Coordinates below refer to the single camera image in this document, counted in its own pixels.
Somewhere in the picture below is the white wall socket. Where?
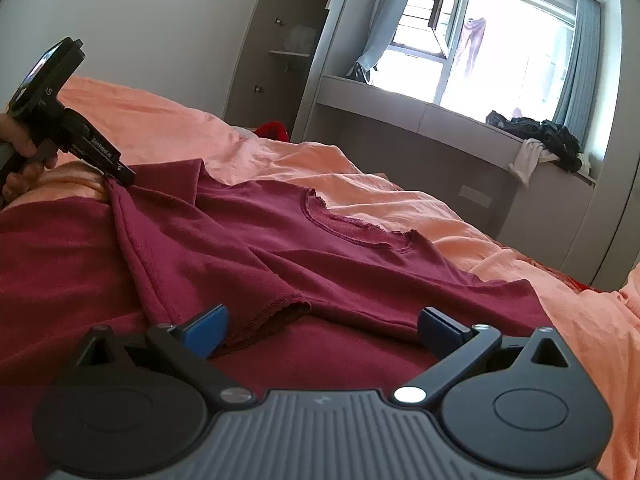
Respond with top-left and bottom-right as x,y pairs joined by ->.
457,185 -> 493,207

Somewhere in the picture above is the grey open shelf cabinet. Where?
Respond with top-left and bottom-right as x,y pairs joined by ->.
225,0 -> 347,135

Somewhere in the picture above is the dark item on windowsill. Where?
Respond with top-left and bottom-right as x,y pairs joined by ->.
349,61 -> 378,86

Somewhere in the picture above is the maroon short-sleeved shirt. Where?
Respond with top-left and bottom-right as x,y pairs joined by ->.
0,157 -> 557,480

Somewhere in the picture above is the orange blanket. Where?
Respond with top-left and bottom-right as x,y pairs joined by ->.
0,76 -> 640,480

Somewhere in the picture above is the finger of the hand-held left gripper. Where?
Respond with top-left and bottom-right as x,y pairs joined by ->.
101,156 -> 137,187

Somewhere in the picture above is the white cloth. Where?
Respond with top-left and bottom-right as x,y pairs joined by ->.
508,139 -> 561,186

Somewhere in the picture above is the light blue curtain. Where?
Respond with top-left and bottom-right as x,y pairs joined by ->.
359,0 -> 426,72

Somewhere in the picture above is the red cloth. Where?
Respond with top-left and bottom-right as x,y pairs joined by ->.
253,120 -> 292,143

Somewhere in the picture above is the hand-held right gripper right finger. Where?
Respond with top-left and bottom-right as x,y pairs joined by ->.
394,306 -> 577,407

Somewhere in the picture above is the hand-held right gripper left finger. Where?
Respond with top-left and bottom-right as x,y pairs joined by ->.
72,304 -> 256,408

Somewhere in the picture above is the hanging purple garment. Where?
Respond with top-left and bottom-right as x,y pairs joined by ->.
457,16 -> 488,81

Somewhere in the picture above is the pile of dark clothes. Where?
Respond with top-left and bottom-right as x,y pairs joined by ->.
485,109 -> 591,173

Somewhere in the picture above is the window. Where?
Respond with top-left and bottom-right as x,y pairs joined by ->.
385,0 -> 581,123

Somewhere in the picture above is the person's left hand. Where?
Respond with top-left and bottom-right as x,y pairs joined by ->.
0,111 -> 57,207

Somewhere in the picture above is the grey-blue curtain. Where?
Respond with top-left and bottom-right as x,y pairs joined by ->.
552,0 -> 606,133

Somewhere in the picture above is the grey window bench cabinet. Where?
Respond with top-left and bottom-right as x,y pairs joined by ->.
292,74 -> 601,283

